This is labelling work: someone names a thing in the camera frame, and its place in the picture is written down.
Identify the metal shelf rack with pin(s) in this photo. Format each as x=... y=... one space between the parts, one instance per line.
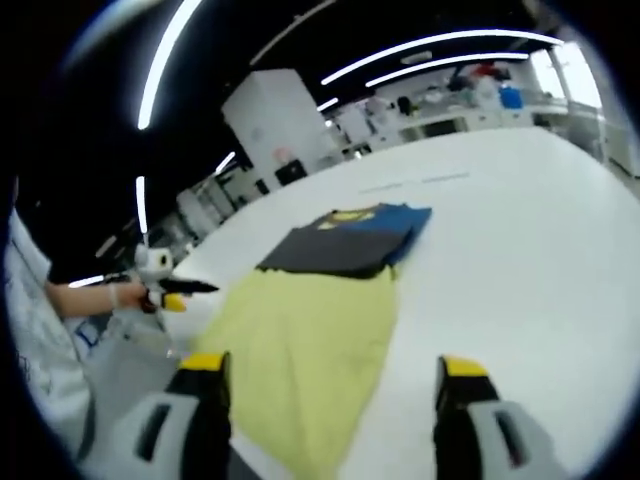
x=210 y=205

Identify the person's left hand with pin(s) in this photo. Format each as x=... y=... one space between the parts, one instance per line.
x=132 y=295

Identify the yellow blue black garment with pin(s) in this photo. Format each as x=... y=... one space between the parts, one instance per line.
x=310 y=340

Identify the person's white clothing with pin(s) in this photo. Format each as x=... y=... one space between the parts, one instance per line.
x=40 y=360

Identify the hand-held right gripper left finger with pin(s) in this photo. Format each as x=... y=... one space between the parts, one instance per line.
x=165 y=430

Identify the blue container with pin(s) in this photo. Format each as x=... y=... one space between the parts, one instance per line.
x=511 y=98

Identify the white square pillar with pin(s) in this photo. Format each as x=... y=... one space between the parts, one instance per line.
x=275 y=120

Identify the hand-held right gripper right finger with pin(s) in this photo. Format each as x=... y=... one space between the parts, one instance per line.
x=500 y=440

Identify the short ceiling light strip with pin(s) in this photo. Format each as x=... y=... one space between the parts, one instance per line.
x=225 y=162
x=141 y=205

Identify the black box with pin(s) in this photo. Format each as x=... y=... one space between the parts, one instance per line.
x=290 y=172

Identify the long curved ceiling light strip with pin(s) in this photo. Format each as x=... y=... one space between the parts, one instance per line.
x=160 y=60

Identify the white workbench cabinets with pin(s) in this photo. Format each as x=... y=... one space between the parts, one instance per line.
x=450 y=125

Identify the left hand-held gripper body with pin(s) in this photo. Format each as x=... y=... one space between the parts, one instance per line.
x=155 y=262

